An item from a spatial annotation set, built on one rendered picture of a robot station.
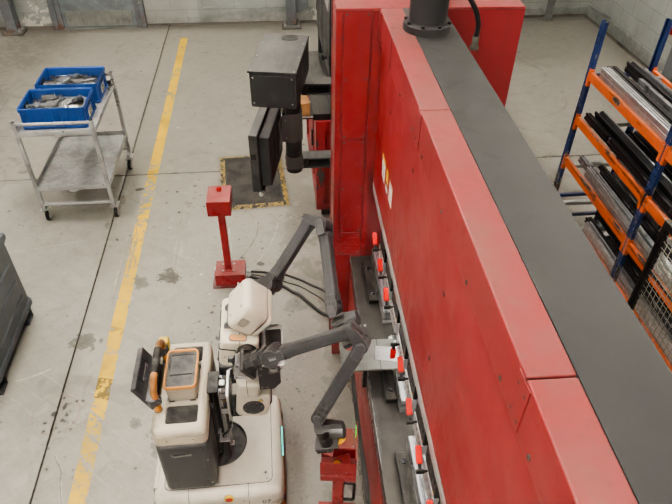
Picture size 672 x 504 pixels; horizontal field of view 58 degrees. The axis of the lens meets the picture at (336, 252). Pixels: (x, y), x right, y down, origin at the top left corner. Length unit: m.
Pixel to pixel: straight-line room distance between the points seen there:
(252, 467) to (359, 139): 1.79
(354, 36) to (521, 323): 1.89
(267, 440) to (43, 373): 1.70
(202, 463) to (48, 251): 2.80
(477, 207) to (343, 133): 1.61
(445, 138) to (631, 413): 0.97
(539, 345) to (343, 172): 2.12
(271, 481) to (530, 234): 2.21
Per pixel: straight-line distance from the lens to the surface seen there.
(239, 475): 3.38
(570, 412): 1.18
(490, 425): 1.50
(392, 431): 2.79
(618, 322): 1.37
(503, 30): 3.03
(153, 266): 4.99
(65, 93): 5.54
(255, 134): 3.28
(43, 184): 5.63
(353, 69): 2.95
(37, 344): 4.67
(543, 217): 1.59
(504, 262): 1.42
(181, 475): 3.24
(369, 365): 2.84
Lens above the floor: 3.20
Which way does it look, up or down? 40 degrees down
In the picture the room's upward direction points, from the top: 1 degrees clockwise
